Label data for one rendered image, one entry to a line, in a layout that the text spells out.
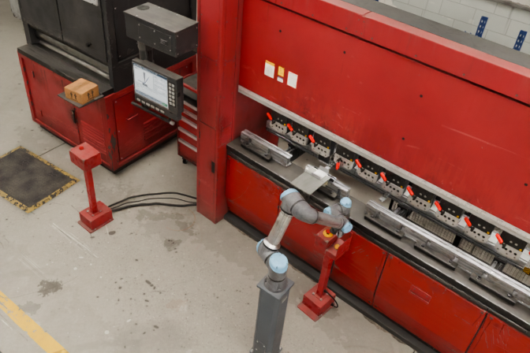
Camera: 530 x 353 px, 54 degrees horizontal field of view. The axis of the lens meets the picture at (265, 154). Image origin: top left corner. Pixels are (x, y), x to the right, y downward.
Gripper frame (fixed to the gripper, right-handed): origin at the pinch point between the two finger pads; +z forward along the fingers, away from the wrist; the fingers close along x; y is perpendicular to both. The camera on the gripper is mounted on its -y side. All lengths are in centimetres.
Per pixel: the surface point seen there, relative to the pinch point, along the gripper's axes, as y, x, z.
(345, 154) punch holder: 31, 25, -43
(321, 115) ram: 31, 49, -63
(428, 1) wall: 426, 183, 21
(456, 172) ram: 40, -50, -69
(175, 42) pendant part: -24, 138, -105
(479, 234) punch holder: 40, -76, -34
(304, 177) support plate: 16, 47, -15
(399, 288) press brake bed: 19, -46, 35
